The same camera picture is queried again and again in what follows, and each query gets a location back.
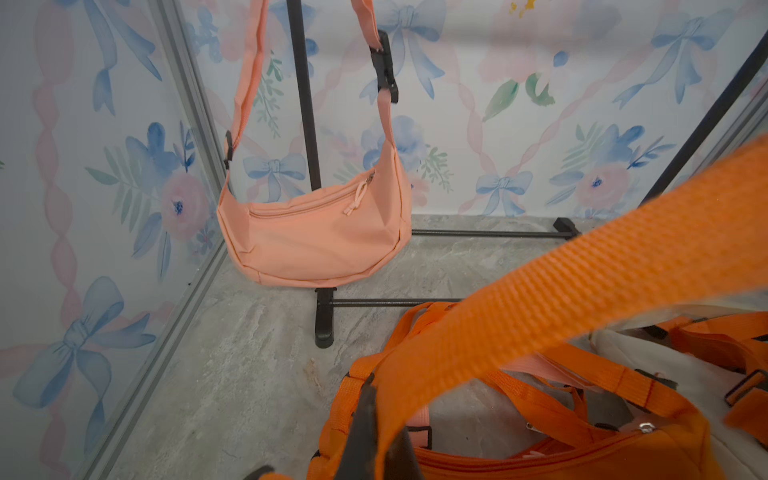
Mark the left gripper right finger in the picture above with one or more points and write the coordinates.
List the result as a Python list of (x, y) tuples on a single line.
[(400, 461)]

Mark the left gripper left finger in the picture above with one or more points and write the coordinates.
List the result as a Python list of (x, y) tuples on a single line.
[(359, 454)]

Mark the orange crescent bag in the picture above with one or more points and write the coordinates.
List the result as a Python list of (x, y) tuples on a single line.
[(474, 420)]

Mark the beige crossbody bag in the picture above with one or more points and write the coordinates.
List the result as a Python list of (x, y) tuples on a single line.
[(703, 384)]

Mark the black clothes rack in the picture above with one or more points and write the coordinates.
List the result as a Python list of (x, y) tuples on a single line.
[(336, 244)]

